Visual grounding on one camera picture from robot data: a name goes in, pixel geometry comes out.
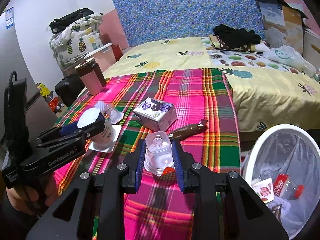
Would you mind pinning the brown snack bar wrapper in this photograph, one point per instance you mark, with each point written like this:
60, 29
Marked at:
187, 129

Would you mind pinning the white rimmed bin with bag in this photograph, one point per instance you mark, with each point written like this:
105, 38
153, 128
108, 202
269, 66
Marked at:
305, 160

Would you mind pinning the person's left forearm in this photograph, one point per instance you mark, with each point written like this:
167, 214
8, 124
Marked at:
15, 225

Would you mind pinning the person's left hand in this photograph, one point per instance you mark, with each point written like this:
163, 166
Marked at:
32, 195

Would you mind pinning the clear plastic cup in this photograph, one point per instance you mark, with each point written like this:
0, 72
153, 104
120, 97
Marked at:
157, 152

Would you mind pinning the white yogurt cup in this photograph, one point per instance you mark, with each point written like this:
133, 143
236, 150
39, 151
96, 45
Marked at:
106, 132

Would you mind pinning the black suitcase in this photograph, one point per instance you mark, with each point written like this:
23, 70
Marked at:
68, 90

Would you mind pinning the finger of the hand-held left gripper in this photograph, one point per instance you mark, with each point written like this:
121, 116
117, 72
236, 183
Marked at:
68, 128
92, 130

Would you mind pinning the white carton red print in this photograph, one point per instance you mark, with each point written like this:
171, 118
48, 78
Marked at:
262, 190

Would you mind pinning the pink thermos cup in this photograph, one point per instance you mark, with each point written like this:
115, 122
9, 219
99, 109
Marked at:
91, 82

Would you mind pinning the white plastic bag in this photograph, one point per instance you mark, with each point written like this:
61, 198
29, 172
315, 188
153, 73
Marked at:
285, 56

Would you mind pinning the grey refrigerator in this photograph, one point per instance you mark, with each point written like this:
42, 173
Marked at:
15, 55

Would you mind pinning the brown polka dot cloth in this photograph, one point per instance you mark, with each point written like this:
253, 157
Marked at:
220, 43

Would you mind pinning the black clothes on quilt pile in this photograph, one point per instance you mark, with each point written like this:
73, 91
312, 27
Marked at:
67, 20

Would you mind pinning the yellow pineapple bedsheet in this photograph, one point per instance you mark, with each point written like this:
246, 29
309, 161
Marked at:
262, 97

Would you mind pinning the white fruit print cloth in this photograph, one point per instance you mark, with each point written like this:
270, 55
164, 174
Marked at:
237, 60

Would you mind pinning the pink green plaid tablecloth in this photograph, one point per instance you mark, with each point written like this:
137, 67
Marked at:
200, 100

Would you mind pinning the pink bin with white rim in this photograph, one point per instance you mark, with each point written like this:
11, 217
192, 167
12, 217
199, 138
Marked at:
106, 55

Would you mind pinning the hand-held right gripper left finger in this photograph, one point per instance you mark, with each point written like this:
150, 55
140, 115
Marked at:
140, 165

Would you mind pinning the clear plastic wrap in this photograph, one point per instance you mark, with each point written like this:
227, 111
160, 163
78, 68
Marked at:
113, 113

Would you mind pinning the small green jar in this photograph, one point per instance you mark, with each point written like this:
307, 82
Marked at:
317, 75

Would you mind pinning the brown cardboard box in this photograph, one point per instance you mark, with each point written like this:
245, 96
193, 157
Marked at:
295, 30

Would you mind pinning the blue floral headboard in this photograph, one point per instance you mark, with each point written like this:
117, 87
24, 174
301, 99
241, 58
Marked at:
187, 10

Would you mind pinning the red label plastic bottle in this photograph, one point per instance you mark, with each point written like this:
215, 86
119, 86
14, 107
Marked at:
280, 185

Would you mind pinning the black garment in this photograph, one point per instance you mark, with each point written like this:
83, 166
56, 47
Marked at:
235, 36

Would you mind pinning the small red white bottles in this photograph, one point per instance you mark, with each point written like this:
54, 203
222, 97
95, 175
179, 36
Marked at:
53, 103

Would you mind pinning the white bowl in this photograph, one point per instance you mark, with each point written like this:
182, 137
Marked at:
309, 68

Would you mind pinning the blue printed carton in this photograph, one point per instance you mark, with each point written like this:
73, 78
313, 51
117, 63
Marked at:
272, 22

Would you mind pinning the pineapple print quilt pile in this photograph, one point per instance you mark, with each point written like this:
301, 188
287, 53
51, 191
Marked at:
82, 42

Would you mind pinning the purple milk carton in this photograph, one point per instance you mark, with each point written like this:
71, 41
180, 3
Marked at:
155, 120

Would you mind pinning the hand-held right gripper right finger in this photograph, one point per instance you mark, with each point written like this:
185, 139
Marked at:
177, 165

